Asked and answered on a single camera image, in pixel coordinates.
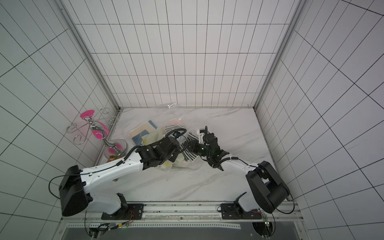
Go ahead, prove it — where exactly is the aluminium mounting rail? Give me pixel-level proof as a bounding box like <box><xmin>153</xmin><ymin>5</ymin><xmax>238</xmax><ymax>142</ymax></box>
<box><xmin>53</xmin><ymin>202</ymin><xmax>310</xmax><ymax>240</ymax></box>

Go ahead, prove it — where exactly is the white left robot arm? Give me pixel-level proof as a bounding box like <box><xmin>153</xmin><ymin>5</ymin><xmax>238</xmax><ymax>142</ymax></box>
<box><xmin>59</xmin><ymin>135</ymin><xmax>182</xmax><ymax>217</ymax></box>

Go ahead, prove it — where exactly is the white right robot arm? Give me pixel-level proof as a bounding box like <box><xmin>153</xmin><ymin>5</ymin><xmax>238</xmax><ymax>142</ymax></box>
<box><xmin>185</xmin><ymin>133</ymin><xmax>291</xmax><ymax>214</ymax></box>

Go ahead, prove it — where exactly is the blue and beige towel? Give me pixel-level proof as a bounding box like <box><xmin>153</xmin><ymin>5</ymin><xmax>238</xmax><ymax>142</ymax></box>
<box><xmin>129</xmin><ymin>121</ymin><xmax>157</xmax><ymax>145</ymax></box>

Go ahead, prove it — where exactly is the clear plastic vacuum bag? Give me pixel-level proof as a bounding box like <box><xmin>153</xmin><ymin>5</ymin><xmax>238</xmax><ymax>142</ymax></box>
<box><xmin>122</xmin><ymin>102</ymin><xmax>217</xmax><ymax>175</ymax></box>

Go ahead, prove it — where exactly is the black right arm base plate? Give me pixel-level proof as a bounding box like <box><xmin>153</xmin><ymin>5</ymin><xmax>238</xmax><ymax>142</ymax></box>
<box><xmin>217</xmin><ymin>192</ymin><xmax>262</xmax><ymax>220</ymax></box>

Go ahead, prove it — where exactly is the pale yellow towel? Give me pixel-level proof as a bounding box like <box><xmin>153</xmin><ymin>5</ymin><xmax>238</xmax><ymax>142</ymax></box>
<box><xmin>149</xmin><ymin>130</ymin><xmax>175</xmax><ymax>166</ymax></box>

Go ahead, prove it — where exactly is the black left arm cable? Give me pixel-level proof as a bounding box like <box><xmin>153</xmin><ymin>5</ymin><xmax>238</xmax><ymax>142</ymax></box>
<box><xmin>47</xmin><ymin>173</ymin><xmax>79</xmax><ymax>199</ymax></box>

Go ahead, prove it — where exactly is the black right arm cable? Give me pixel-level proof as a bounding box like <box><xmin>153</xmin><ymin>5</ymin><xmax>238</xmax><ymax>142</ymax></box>
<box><xmin>275</xmin><ymin>193</ymin><xmax>296</xmax><ymax>215</ymax></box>

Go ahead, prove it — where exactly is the pink towel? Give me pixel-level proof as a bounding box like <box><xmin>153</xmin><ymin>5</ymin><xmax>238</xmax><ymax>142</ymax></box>
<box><xmin>167</xmin><ymin>119</ymin><xmax>185</xmax><ymax>128</ymax></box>

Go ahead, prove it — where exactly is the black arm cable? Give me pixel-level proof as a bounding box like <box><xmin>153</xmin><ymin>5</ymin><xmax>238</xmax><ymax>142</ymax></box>
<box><xmin>275</xmin><ymin>193</ymin><xmax>296</xmax><ymax>215</ymax></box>
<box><xmin>47</xmin><ymin>173</ymin><xmax>79</xmax><ymax>199</ymax></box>

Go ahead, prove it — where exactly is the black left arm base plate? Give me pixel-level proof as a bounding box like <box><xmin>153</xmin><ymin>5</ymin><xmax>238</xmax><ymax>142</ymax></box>
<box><xmin>101</xmin><ymin>193</ymin><xmax>144</xmax><ymax>221</ymax></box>

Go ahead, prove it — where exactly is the green white striped towel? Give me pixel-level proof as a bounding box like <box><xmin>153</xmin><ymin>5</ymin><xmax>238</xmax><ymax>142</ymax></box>
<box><xmin>164</xmin><ymin>125</ymin><xmax>199</xmax><ymax>163</ymax></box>

